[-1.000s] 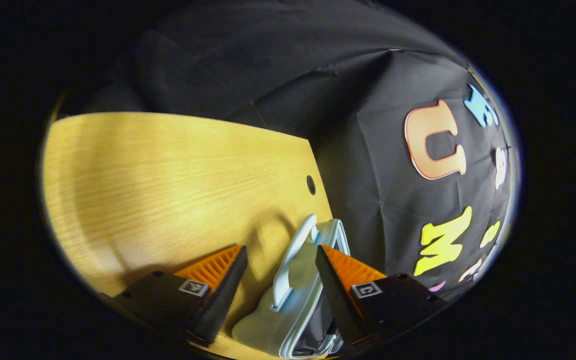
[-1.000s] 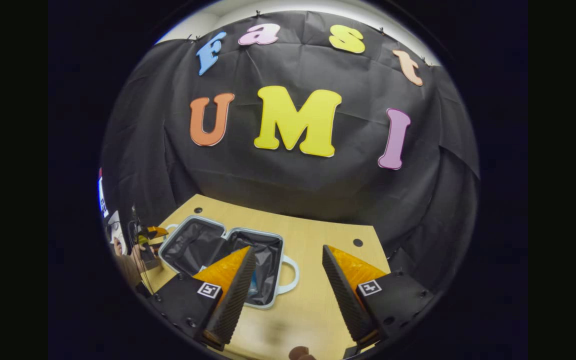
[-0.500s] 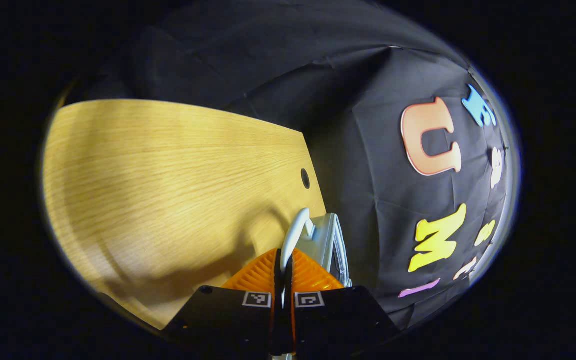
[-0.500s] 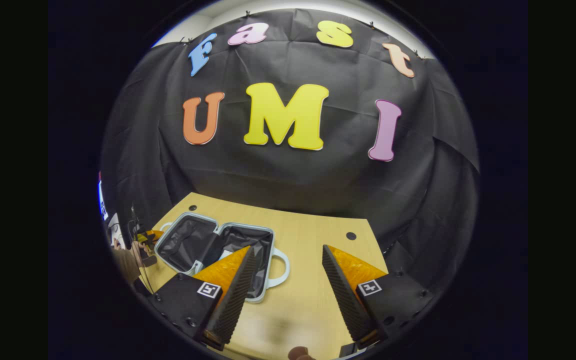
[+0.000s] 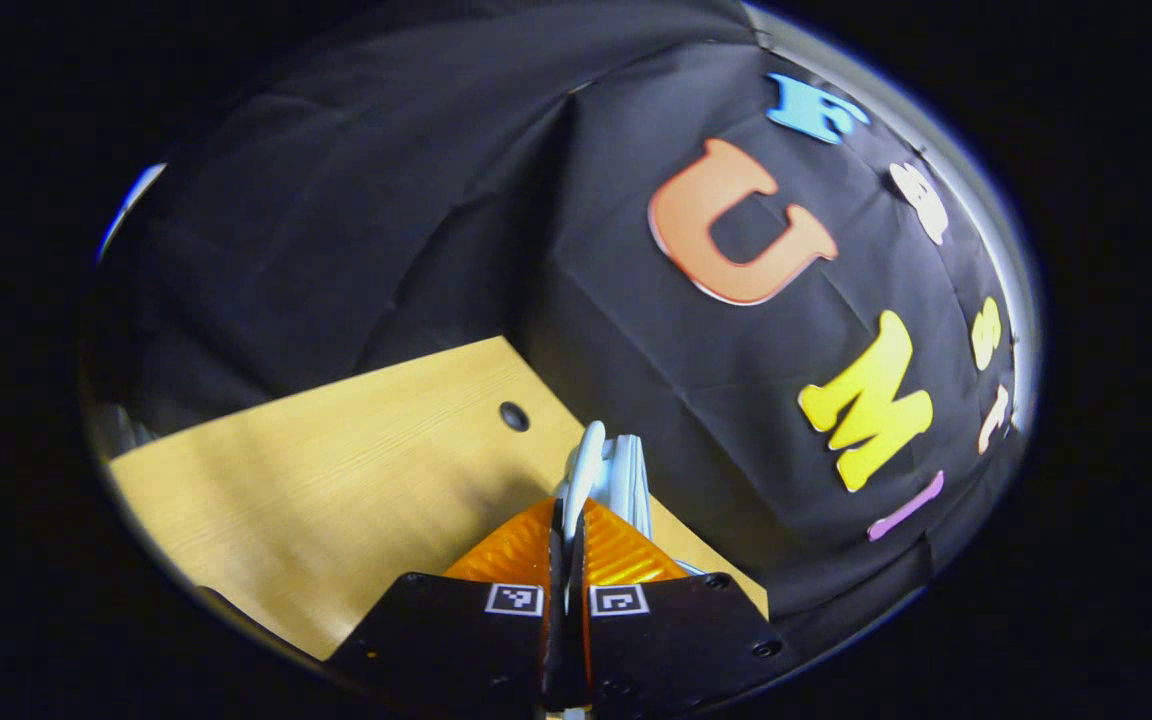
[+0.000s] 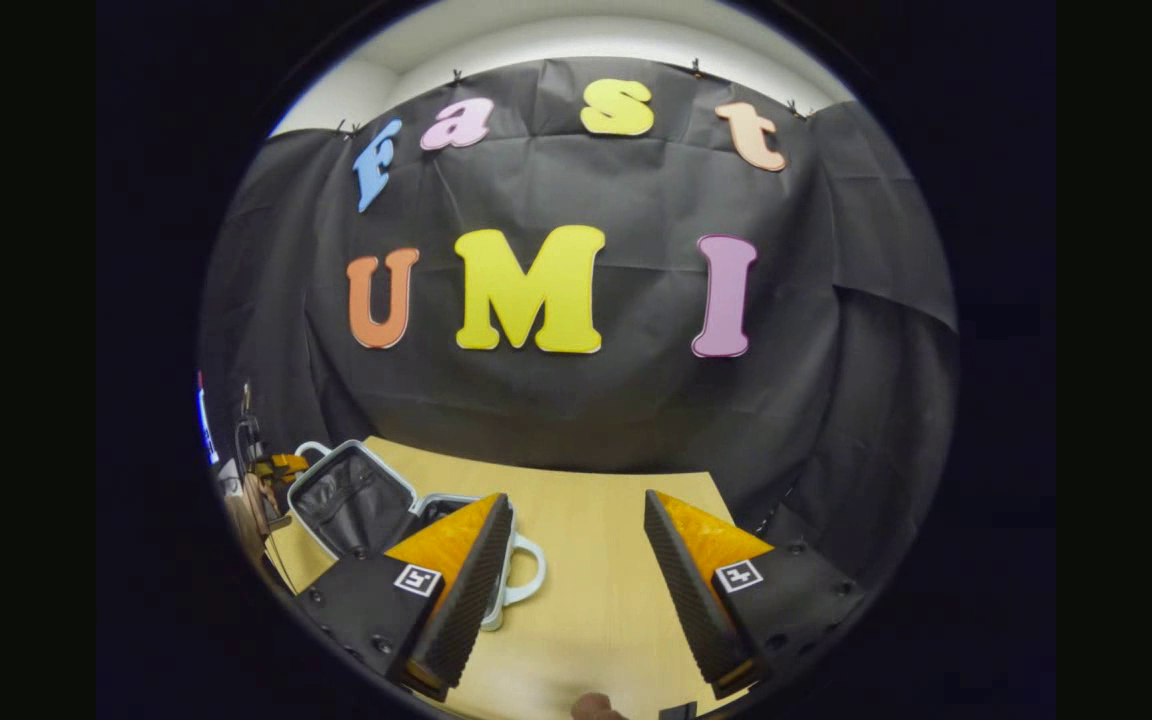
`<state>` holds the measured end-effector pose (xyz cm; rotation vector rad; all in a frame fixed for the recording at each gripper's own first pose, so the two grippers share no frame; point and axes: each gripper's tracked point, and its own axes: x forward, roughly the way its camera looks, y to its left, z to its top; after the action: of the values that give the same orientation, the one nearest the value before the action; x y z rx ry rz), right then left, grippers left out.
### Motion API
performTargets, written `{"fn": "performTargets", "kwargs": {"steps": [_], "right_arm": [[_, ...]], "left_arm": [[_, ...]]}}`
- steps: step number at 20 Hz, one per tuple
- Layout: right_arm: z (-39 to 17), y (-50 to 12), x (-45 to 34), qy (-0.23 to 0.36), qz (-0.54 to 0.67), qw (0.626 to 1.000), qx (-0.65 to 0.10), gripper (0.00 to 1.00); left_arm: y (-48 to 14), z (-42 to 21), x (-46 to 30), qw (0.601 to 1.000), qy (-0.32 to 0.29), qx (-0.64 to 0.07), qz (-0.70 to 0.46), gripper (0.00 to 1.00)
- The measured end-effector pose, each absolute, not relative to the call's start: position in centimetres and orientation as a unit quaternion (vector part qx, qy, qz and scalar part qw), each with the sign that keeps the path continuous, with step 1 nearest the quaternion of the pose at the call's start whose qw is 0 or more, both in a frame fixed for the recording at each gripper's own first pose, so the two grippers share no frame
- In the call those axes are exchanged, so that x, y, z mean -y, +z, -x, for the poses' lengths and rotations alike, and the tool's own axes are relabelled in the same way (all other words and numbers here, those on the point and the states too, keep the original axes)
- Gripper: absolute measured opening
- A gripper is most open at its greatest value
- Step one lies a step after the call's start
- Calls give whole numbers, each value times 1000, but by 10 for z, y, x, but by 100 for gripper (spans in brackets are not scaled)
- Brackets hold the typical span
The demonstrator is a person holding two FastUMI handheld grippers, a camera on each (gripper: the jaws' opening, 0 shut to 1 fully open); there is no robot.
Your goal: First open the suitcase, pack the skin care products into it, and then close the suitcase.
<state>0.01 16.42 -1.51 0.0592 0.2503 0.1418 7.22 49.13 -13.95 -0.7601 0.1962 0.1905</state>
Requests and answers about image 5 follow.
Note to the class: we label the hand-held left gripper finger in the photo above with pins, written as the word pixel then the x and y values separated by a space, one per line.
pixel 555 620
pixel 577 620

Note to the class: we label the light blue suitcase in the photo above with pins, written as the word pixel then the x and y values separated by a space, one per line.
pixel 596 465

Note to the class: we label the black backdrop cloth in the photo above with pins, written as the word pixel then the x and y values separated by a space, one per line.
pixel 436 200

